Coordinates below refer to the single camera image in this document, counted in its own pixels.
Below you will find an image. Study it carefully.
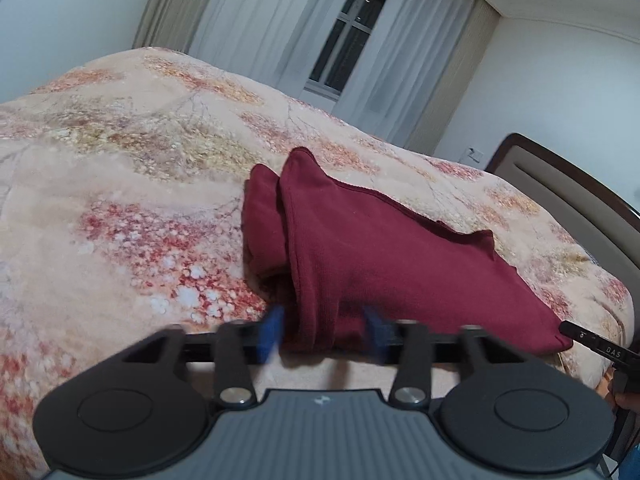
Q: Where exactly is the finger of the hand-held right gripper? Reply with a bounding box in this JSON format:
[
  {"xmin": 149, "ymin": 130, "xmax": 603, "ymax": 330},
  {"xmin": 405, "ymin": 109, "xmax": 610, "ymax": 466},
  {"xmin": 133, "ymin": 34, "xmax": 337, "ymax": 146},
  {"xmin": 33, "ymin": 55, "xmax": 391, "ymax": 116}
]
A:
[{"xmin": 557, "ymin": 320, "xmax": 640, "ymax": 362}]

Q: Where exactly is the sheer white curtain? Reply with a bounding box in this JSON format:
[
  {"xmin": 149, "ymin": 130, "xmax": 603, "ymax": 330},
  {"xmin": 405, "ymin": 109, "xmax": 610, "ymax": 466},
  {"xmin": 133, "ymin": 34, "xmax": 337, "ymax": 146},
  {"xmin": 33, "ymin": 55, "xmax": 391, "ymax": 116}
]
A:
[
  {"xmin": 186, "ymin": 0, "xmax": 370, "ymax": 97},
  {"xmin": 331, "ymin": 0, "xmax": 477, "ymax": 147}
]

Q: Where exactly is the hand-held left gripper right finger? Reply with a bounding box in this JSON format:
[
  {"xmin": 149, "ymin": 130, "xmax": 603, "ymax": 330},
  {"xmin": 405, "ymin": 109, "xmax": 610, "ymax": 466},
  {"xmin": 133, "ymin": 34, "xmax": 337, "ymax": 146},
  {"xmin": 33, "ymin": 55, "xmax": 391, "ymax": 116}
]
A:
[{"xmin": 361, "ymin": 304, "xmax": 532, "ymax": 408}]

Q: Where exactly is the beige curtain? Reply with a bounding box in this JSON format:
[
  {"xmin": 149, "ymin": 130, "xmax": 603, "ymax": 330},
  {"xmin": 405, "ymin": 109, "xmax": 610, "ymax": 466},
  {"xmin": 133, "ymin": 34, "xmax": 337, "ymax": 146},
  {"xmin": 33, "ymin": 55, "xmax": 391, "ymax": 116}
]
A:
[
  {"xmin": 131, "ymin": 0, "xmax": 222, "ymax": 57},
  {"xmin": 404, "ymin": 0, "xmax": 502, "ymax": 157}
]

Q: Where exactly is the brown padded headboard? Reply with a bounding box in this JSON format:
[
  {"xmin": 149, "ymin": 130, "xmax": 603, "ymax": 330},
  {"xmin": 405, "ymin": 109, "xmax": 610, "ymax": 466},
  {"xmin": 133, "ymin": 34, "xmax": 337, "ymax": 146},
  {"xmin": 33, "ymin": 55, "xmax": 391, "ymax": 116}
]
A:
[{"xmin": 484, "ymin": 132, "xmax": 640, "ymax": 313}]

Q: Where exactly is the window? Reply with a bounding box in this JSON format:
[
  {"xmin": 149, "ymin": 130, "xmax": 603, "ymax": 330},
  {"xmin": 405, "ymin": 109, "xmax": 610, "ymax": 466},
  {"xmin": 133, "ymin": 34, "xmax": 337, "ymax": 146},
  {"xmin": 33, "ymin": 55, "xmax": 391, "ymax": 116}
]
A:
[{"xmin": 304, "ymin": 0, "xmax": 405, "ymax": 102}]

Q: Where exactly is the person's right hand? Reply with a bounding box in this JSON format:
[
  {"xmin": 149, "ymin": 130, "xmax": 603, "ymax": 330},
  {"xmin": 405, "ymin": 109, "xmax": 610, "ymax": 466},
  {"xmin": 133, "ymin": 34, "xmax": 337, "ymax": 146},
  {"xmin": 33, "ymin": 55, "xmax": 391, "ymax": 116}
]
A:
[{"xmin": 606, "ymin": 370, "xmax": 640, "ymax": 412}]

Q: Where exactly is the floral quilt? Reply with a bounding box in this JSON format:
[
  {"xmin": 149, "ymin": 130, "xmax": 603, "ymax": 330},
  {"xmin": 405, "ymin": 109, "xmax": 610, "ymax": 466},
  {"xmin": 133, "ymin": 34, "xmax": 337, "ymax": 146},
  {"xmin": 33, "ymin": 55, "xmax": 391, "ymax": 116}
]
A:
[{"xmin": 0, "ymin": 46, "xmax": 637, "ymax": 480}]

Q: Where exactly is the dark red sweater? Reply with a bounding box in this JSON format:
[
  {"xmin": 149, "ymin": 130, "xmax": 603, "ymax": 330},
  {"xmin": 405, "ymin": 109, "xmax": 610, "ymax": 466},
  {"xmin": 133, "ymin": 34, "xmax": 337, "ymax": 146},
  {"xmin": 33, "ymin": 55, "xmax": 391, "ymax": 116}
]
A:
[{"xmin": 241, "ymin": 146, "xmax": 575, "ymax": 357}]

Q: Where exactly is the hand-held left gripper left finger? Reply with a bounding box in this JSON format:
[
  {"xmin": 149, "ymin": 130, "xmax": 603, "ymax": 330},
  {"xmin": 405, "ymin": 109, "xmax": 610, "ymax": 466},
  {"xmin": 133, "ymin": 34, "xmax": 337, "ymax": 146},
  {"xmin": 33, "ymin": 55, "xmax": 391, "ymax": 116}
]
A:
[{"xmin": 121, "ymin": 305, "xmax": 287, "ymax": 409}]

